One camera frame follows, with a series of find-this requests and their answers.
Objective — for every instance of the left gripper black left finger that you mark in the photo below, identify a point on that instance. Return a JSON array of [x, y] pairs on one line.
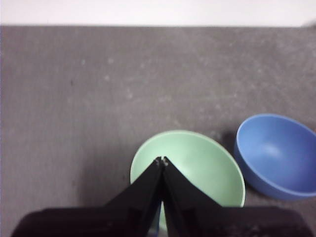
[[140, 197]]

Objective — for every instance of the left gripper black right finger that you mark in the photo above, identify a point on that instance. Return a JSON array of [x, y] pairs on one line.
[[187, 202]]

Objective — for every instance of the green ribbed bowl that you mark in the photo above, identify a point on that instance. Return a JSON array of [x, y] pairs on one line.
[[200, 163]]

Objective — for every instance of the blue ribbed bowl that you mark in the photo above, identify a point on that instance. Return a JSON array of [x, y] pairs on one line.
[[276, 158]]

